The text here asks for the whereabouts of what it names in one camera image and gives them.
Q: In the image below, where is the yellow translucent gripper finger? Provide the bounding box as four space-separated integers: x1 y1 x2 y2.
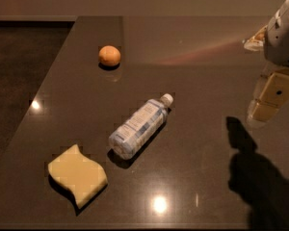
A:
243 25 267 52
247 63 289 128

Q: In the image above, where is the orange round fruit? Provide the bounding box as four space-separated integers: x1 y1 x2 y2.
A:
98 45 121 66

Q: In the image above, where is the clear blue plastic bottle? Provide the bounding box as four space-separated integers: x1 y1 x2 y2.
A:
109 93 173 160

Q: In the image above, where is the yellow wavy sponge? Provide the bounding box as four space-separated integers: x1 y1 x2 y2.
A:
48 144 108 209

